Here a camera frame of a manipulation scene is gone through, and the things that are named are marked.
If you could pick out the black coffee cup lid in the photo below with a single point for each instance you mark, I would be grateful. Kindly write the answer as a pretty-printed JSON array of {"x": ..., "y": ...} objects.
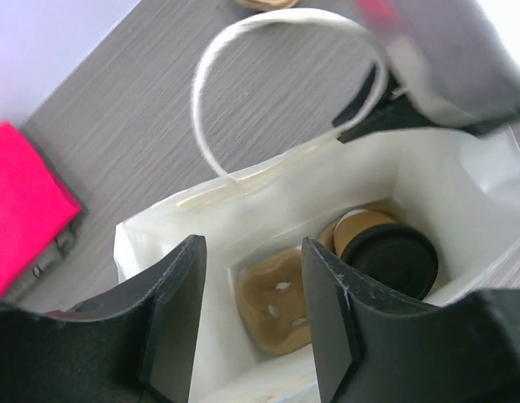
[{"x": 396, "y": 255}]

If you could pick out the olive cloth under red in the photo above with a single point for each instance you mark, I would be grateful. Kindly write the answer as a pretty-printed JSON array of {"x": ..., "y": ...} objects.
[{"x": 52, "y": 256}]

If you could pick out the red folded cloth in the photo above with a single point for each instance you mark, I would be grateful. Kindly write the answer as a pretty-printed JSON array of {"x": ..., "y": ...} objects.
[{"x": 34, "y": 205}]

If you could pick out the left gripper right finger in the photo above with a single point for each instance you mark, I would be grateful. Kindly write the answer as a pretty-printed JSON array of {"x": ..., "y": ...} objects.
[{"x": 374, "y": 344}]

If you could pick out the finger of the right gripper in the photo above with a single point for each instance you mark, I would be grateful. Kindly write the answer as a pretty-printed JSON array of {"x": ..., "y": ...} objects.
[{"x": 394, "y": 112}]

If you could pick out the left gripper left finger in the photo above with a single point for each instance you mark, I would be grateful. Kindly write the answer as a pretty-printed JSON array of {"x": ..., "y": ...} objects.
[{"x": 133, "y": 343}]

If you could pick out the light blue paper bag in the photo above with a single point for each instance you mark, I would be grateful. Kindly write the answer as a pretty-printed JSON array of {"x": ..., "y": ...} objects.
[{"x": 460, "y": 191}]

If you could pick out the brown paper coffee cup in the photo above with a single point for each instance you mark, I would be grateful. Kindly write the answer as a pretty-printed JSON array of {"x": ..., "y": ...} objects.
[{"x": 355, "y": 222}]

